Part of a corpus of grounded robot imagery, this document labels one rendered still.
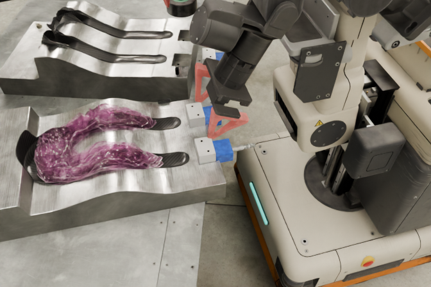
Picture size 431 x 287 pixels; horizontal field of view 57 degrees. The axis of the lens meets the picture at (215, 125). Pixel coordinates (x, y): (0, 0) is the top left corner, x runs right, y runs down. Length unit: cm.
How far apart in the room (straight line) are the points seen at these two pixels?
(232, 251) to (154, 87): 88
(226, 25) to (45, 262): 55
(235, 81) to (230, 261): 111
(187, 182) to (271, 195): 72
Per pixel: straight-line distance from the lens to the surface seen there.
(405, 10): 71
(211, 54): 110
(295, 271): 138
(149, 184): 79
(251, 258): 167
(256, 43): 62
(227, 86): 66
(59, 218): 83
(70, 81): 107
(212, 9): 58
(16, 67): 117
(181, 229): 82
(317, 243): 142
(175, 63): 107
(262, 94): 225
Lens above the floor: 152
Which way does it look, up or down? 48 degrees down
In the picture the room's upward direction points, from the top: straight up
